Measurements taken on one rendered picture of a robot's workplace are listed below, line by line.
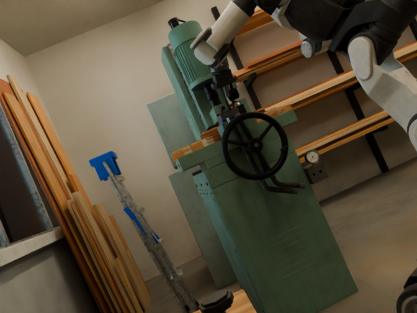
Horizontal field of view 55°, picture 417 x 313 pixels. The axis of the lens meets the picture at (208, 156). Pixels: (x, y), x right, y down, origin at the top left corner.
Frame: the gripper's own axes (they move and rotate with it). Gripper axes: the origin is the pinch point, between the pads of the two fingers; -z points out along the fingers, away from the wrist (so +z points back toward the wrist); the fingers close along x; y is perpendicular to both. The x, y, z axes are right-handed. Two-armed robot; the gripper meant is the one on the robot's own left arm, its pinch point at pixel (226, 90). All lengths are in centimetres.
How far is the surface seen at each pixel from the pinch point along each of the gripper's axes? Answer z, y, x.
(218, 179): -31.6, -17.5, -20.4
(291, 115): -20.2, -10.9, 24.1
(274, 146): -28.8, -15.9, 10.4
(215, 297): 23, -133, -47
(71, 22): 30, 269, -58
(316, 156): -36, -27, 24
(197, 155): -19.8, -10.7, -24.6
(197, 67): 10.4, 16.7, -5.9
